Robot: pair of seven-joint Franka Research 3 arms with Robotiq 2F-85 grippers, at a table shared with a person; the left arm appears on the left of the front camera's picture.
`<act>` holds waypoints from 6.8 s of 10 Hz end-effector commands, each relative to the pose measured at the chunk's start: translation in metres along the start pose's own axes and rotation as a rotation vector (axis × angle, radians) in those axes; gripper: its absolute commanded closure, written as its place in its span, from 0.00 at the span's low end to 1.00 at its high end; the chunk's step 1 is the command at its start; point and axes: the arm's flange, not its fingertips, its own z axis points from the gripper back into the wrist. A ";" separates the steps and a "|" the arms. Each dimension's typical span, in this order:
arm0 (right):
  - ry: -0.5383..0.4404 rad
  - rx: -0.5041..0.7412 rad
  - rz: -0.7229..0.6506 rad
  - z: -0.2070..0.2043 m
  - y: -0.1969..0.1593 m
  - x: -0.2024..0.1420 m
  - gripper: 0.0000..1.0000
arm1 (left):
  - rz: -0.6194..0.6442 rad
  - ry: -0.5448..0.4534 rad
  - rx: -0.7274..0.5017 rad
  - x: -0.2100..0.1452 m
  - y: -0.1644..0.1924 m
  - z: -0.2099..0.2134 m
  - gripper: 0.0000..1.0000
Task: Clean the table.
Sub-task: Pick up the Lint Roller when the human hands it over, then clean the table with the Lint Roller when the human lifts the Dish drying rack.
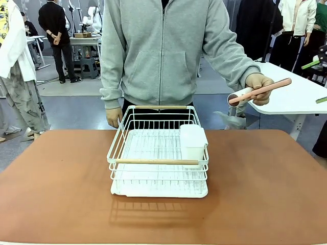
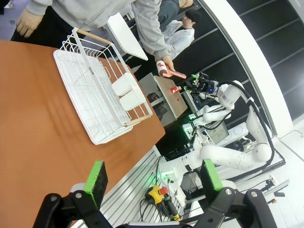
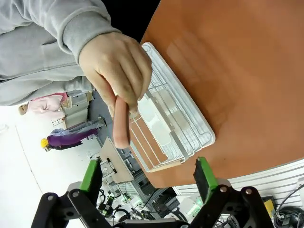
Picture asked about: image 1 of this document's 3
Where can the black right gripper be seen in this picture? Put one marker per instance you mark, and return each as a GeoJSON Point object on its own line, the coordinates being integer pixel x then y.
{"type": "Point", "coordinates": [323, 52]}

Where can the person's right forearm grey sleeve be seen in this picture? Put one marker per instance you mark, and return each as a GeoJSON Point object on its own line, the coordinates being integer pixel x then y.
{"type": "Point", "coordinates": [110, 89]}

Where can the person's left forearm grey sleeve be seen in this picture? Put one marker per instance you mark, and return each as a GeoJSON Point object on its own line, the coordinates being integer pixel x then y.
{"type": "Point", "coordinates": [237, 69]}

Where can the person's left hand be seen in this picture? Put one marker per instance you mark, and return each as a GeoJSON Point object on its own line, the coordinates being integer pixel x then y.
{"type": "Point", "coordinates": [255, 81]}

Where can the person's right hand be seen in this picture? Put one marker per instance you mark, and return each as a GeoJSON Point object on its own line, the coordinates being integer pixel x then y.
{"type": "Point", "coordinates": [113, 117]}

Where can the white side table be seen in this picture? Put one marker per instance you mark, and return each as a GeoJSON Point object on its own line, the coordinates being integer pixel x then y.
{"type": "Point", "coordinates": [288, 97]}

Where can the bystander in green top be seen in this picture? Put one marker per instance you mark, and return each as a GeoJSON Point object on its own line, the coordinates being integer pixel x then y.
{"type": "Point", "coordinates": [322, 15]}

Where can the bystander in white jacket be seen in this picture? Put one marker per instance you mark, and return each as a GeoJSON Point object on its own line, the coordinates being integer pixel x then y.
{"type": "Point", "coordinates": [301, 15]}

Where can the bystander in black coat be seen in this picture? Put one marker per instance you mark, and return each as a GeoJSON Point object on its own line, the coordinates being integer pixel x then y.
{"type": "Point", "coordinates": [255, 25]}

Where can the grey plastic bag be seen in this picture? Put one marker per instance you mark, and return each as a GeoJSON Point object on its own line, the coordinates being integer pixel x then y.
{"type": "Point", "coordinates": [232, 121]}

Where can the white plastic cutlery holder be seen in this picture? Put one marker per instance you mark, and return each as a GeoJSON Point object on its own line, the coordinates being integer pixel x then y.
{"type": "Point", "coordinates": [192, 143]}

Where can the person in grey hoodie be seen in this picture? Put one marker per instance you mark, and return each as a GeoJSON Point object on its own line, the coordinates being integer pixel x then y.
{"type": "Point", "coordinates": [158, 51]}

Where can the white plastic drain tray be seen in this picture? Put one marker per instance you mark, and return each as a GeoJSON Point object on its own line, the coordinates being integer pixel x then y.
{"type": "Point", "coordinates": [158, 193]}

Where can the grey step stool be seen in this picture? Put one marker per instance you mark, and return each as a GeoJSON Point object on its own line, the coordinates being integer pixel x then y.
{"type": "Point", "coordinates": [89, 67]}

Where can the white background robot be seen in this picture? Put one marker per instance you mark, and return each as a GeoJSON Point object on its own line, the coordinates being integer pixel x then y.
{"type": "Point", "coordinates": [95, 18]}

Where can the grey work table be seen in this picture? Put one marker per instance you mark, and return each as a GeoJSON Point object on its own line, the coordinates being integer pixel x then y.
{"type": "Point", "coordinates": [84, 40]}

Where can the cardboard box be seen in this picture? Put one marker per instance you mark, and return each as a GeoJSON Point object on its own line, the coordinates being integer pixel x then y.
{"type": "Point", "coordinates": [82, 35]}

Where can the bystander in black clothes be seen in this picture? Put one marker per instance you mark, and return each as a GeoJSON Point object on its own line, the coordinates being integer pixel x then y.
{"type": "Point", "coordinates": [53, 20]}

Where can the white desk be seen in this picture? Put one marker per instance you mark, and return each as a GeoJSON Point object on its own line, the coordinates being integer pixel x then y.
{"type": "Point", "coordinates": [35, 37]}

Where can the seated bystander in dark top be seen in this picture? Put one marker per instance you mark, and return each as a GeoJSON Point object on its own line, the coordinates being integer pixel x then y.
{"type": "Point", "coordinates": [30, 28]}

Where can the bystander in white coat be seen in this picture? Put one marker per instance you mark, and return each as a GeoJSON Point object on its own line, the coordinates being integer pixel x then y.
{"type": "Point", "coordinates": [15, 38]}

